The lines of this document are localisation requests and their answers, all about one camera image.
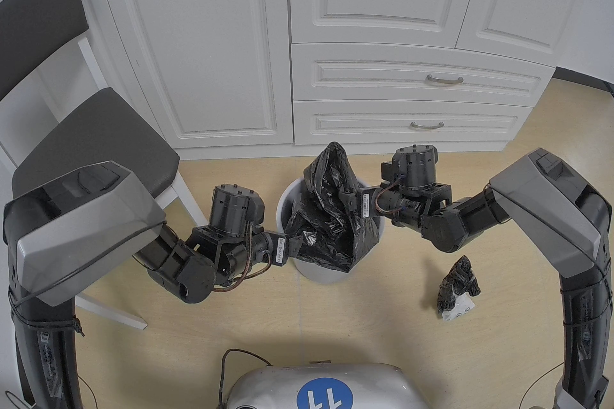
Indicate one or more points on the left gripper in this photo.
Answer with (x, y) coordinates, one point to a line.
(278, 249)

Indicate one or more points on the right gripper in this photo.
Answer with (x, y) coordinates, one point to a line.
(383, 203)

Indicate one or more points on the black plastic bag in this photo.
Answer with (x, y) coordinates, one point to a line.
(331, 196)

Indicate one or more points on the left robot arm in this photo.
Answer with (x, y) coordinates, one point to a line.
(86, 225)

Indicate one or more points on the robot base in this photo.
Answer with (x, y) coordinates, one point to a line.
(268, 388)

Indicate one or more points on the white trash bin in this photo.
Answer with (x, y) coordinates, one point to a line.
(287, 206)

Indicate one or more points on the crumpled black plastic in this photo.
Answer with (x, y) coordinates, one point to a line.
(458, 282)

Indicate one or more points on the white chair grey cushions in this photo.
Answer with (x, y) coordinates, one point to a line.
(96, 129)

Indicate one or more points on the white wardrobe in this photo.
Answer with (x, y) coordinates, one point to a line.
(216, 38)

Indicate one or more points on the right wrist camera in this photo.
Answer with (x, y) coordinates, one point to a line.
(388, 172)

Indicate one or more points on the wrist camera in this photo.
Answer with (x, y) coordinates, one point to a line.
(388, 172)
(256, 210)

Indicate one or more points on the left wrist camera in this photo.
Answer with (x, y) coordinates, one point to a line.
(256, 210)

